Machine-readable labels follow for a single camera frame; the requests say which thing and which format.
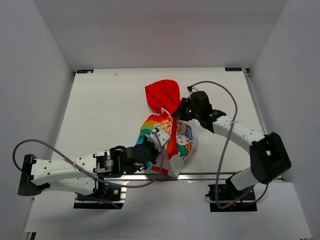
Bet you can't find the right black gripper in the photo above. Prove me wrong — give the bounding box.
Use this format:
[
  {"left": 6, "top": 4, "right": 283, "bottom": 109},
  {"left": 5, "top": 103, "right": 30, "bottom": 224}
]
[{"left": 172, "top": 97, "right": 202, "bottom": 121}]

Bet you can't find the white red cartoon jacket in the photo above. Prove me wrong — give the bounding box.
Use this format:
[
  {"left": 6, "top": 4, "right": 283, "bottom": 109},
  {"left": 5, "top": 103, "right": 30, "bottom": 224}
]
[{"left": 136, "top": 79, "right": 198, "bottom": 178}]

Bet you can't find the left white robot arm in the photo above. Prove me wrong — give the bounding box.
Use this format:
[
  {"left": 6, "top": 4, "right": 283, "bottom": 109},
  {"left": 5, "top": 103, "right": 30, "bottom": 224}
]
[{"left": 17, "top": 139, "right": 164, "bottom": 200}]

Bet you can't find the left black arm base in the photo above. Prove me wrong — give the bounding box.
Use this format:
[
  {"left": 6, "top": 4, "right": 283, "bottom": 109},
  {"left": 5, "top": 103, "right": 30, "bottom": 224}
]
[{"left": 73, "top": 177, "right": 127, "bottom": 210}]

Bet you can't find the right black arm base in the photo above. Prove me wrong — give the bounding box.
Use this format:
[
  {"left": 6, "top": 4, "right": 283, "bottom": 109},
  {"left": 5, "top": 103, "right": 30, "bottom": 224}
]
[{"left": 205, "top": 184, "right": 258, "bottom": 213}]

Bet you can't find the right blue corner label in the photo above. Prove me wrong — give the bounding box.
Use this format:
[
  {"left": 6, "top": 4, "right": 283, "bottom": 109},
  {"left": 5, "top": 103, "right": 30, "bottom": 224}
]
[{"left": 224, "top": 67, "right": 243, "bottom": 72}]

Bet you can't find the blue corner label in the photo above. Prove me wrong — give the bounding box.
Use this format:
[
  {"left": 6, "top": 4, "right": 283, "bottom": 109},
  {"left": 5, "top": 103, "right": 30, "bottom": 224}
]
[
  {"left": 224, "top": 67, "right": 243, "bottom": 72},
  {"left": 76, "top": 69, "right": 94, "bottom": 74}
]

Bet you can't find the left blue corner label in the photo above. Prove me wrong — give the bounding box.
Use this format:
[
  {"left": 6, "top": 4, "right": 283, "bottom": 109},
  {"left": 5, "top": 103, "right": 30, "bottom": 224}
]
[{"left": 76, "top": 69, "right": 94, "bottom": 74}]

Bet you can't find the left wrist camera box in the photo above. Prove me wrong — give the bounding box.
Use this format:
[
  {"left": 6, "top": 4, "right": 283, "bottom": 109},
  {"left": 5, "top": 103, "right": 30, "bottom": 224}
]
[{"left": 147, "top": 128, "right": 171, "bottom": 152}]

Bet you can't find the aluminium right side rail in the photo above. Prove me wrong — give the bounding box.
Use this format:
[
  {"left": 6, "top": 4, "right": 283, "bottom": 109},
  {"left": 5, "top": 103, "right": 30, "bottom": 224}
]
[{"left": 244, "top": 68, "right": 283, "bottom": 181}]

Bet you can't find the aluminium rail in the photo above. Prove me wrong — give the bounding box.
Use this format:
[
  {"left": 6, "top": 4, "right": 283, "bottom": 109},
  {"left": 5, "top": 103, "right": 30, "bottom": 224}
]
[
  {"left": 244, "top": 68, "right": 283, "bottom": 181},
  {"left": 32, "top": 172, "right": 283, "bottom": 201}
]

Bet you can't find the aluminium front rail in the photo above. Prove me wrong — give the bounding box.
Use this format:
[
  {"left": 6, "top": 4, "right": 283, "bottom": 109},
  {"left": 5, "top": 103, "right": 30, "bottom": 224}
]
[{"left": 32, "top": 172, "right": 283, "bottom": 201}]

